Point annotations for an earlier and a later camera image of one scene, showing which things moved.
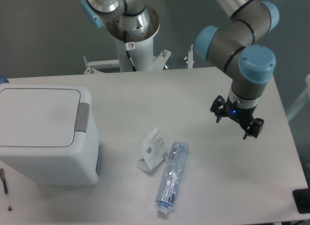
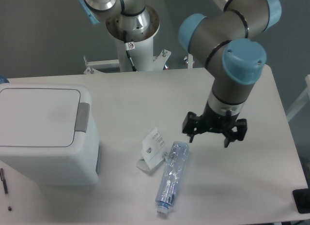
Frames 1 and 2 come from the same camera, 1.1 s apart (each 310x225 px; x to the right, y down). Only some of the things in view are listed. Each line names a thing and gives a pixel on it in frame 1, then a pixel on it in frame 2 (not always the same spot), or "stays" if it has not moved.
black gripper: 239,113 to 193,125
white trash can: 49,134 stays
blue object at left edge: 3,80 stays
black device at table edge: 302,197 stays
